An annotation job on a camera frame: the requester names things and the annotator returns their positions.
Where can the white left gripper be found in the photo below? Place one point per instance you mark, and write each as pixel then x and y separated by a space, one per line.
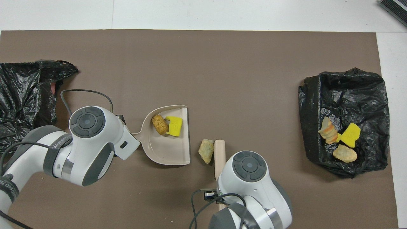
pixel 130 147

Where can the brown peanut shaped toy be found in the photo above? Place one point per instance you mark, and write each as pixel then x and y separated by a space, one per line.
pixel 160 124

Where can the beige hand brush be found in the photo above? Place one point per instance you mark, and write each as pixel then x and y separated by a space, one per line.
pixel 219 156

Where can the cream foam chunk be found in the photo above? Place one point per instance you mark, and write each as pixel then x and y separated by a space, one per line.
pixel 328 130
pixel 345 154
pixel 206 151

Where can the yellow sponge piece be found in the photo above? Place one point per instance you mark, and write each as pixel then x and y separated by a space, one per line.
pixel 175 126
pixel 349 135

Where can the beige plastic dustpan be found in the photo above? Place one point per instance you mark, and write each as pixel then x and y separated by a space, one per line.
pixel 168 149

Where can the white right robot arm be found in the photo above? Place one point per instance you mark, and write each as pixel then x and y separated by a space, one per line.
pixel 260 197

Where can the pink plastic bin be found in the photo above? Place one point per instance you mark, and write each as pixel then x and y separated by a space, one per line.
pixel 54 88

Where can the black trash bag bin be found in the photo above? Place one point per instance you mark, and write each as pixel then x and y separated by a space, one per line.
pixel 19 79
pixel 343 92

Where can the brown paper table mat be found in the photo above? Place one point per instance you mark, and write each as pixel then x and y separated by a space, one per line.
pixel 203 47

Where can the dark ribbed object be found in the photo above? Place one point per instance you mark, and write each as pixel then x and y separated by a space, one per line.
pixel 396 8

